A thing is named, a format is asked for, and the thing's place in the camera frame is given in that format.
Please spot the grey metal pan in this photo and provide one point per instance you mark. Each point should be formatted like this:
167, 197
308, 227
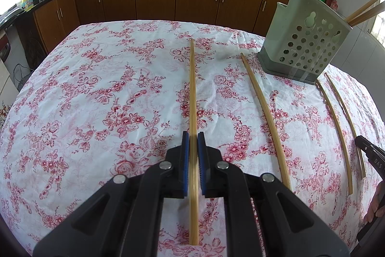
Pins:
12, 15

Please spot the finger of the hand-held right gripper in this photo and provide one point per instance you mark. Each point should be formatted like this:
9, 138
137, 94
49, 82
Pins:
368, 154

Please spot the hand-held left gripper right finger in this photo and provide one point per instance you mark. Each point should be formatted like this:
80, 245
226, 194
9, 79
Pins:
202, 166

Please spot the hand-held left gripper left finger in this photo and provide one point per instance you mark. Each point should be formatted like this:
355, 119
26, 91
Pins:
186, 166

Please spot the bamboo chopstick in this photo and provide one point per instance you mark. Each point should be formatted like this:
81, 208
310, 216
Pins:
340, 133
368, 15
192, 94
350, 118
270, 124
365, 8

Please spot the person's right hand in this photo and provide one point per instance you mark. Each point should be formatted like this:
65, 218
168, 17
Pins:
376, 204

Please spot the floral tablecloth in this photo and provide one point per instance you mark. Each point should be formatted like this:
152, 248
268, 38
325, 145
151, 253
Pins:
90, 109

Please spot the barred window with white frame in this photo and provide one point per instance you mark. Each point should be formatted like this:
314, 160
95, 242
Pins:
380, 31

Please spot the yellow detergent bottle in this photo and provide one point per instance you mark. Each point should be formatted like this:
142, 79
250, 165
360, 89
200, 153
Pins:
28, 2

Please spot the green perforated utensil holder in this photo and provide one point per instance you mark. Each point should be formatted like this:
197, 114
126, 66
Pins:
279, 34

